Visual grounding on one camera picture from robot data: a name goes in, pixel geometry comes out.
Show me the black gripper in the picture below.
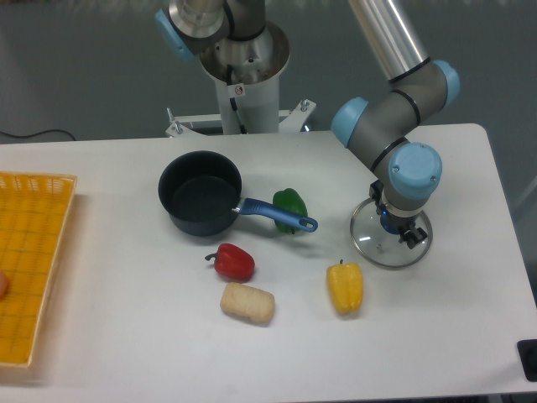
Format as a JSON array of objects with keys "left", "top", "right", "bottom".
[{"left": 369, "top": 180, "right": 427, "bottom": 249}]

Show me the glass lid with blue knob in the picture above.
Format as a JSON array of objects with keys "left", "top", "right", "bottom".
[{"left": 350, "top": 198, "right": 432, "bottom": 270}]

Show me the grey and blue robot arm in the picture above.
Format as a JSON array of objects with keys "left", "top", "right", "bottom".
[{"left": 154, "top": 1, "right": 460, "bottom": 248}]

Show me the yellow bell pepper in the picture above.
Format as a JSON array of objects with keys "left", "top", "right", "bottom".
[{"left": 326, "top": 259, "right": 364, "bottom": 316}]

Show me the green bell pepper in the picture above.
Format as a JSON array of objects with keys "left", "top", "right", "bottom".
[{"left": 272, "top": 188, "right": 308, "bottom": 234}]

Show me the black object at table edge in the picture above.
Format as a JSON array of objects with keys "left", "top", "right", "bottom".
[{"left": 517, "top": 339, "right": 537, "bottom": 382}]

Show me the red bell pepper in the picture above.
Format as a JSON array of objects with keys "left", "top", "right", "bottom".
[{"left": 205, "top": 243, "right": 255, "bottom": 282}]

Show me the beige bread loaf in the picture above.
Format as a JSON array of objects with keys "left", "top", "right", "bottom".
[{"left": 220, "top": 282, "right": 276, "bottom": 324}]

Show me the yellow woven basket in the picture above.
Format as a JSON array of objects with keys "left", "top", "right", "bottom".
[{"left": 1, "top": 171, "right": 77, "bottom": 368}]

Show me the orange object in basket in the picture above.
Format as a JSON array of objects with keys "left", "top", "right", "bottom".
[{"left": 0, "top": 270, "right": 9, "bottom": 299}]

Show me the dark saucepan with blue handle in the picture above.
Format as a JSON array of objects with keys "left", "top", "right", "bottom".
[{"left": 158, "top": 150, "right": 318, "bottom": 237}]

